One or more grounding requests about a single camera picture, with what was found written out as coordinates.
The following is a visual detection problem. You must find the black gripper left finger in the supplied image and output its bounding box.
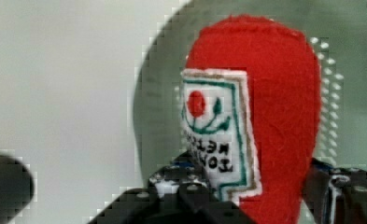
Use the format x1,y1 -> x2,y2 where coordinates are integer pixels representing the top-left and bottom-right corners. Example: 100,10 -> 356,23
88,152 -> 256,224

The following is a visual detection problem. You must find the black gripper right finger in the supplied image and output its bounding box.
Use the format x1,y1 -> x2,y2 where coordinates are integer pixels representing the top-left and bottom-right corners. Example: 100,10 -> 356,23
303,159 -> 367,224

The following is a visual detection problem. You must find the red plush ketchup bottle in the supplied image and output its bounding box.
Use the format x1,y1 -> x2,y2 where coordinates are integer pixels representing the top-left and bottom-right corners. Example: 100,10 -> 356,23
179,15 -> 321,224

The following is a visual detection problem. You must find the green oval strainer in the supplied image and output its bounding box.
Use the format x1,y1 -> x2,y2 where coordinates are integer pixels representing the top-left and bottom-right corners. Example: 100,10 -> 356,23
132,0 -> 367,224

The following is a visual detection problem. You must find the black cylinder post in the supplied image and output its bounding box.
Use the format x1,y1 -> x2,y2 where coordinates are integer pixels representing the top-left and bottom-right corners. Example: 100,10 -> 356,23
0,155 -> 35,224

